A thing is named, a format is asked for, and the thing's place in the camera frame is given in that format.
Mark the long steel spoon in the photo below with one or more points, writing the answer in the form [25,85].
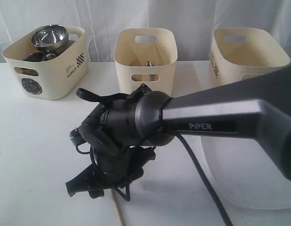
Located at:
[152,77]

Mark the stainless steel bowl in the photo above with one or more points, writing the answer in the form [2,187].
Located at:
[50,37]

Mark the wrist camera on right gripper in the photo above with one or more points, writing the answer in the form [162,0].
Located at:
[76,137]

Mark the steel mug with round handle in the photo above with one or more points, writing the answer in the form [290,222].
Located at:
[48,55]

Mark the steel mug with wire handle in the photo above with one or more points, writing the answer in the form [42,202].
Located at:
[34,57]

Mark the wooden chopstick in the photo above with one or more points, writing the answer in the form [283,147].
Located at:
[118,208]

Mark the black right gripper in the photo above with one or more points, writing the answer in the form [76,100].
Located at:
[115,164]

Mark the cream bin with circle mark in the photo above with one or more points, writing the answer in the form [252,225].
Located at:
[51,79]

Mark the cream bin with square mark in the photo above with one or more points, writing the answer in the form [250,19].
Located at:
[240,53]

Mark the white square plate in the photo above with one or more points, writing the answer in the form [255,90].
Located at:
[245,174]

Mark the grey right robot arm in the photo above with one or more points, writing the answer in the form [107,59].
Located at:
[123,130]

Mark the cream bin with triangle mark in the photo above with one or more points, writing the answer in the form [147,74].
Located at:
[136,46]

